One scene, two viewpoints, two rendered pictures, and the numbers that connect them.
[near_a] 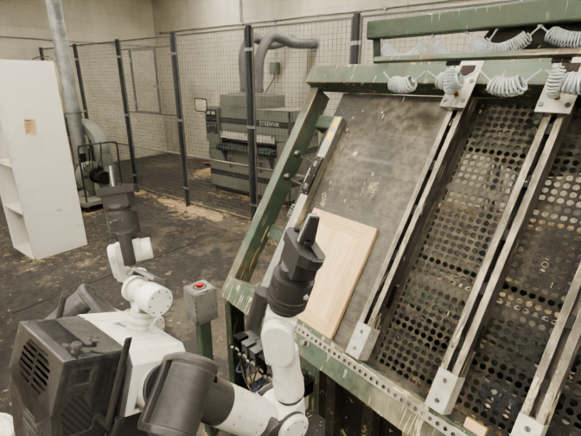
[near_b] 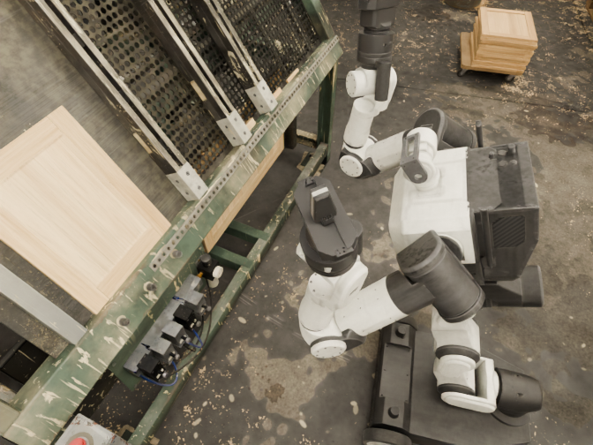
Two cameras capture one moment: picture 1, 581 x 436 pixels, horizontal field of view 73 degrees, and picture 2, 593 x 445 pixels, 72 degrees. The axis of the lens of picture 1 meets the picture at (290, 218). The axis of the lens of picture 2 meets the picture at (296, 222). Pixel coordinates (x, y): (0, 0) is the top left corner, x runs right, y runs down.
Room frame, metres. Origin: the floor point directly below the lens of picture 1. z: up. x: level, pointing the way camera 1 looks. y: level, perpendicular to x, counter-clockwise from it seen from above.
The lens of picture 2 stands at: (1.31, 0.82, 2.00)
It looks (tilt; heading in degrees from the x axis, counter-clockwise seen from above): 51 degrees down; 246
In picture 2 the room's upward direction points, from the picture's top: straight up
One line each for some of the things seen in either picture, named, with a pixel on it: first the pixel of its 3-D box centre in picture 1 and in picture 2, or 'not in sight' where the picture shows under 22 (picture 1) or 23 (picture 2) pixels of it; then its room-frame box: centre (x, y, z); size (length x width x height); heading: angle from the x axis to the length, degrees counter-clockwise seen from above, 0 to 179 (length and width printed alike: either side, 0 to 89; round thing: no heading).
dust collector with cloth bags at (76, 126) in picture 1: (74, 131); not in sight; (6.17, 3.32, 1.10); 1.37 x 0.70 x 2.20; 52
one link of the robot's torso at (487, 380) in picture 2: not in sight; (467, 380); (0.44, 0.62, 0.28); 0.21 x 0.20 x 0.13; 142
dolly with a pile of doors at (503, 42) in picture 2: not in sight; (493, 43); (-1.68, -1.60, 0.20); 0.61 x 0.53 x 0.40; 52
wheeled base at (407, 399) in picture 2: not in sight; (453, 385); (0.47, 0.60, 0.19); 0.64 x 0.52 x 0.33; 142
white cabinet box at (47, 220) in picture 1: (32, 160); not in sight; (4.32, 2.86, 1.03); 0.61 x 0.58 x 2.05; 52
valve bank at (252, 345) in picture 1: (266, 368); (184, 321); (1.41, 0.10, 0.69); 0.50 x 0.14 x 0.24; 41
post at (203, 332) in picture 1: (207, 378); not in sight; (1.70, 0.44, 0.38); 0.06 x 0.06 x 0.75; 41
